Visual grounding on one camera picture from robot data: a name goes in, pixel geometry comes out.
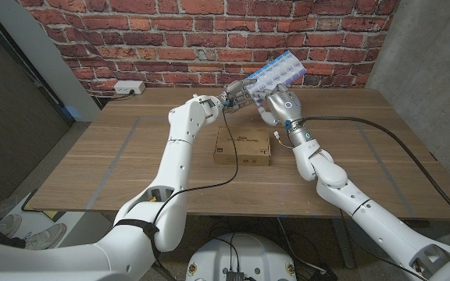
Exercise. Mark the brown cardboard packing box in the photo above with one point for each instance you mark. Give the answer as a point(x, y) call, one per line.
point(248, 150)

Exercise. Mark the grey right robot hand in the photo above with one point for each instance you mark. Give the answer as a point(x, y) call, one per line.
point(285, 107)

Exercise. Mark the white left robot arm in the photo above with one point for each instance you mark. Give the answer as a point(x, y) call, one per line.
point(178, 156)

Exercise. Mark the red brick printed backdrop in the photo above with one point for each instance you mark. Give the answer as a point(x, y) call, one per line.
point(170, 39)

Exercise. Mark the white power strip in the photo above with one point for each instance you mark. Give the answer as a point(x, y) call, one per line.
point(129, 87)

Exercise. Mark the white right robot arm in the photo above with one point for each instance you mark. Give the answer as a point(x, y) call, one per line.
point(365, 210)

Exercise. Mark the black floor power adapter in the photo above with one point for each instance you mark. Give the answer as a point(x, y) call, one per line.
point(322, 275)

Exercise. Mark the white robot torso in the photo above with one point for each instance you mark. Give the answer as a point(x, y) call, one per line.
point(240, 253)

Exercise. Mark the grey sneaker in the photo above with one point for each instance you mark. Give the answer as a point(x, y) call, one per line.
point(45, 236)
point(6, 224)

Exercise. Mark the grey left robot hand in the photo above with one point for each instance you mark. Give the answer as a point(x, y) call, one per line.
point(238, 95)

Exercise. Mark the grey metal table leg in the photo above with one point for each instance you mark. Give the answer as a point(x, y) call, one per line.
point(342, 253)

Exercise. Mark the white blue pill organizer box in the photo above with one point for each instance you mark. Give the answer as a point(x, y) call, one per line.
point(281, 70)

